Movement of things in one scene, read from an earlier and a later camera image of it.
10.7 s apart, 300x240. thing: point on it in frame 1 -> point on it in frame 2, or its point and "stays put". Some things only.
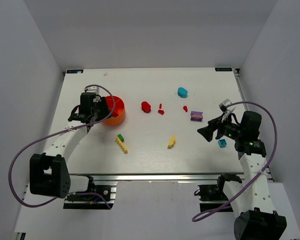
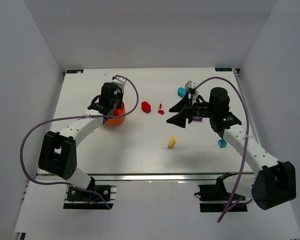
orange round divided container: (120, 110) stays put
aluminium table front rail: (148, 177) stays put
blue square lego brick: (222, 143) stays put
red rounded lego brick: (146, 107) stays put
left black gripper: (100, 110) -> (116, 100)
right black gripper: (217, 129) -> (189, 110)
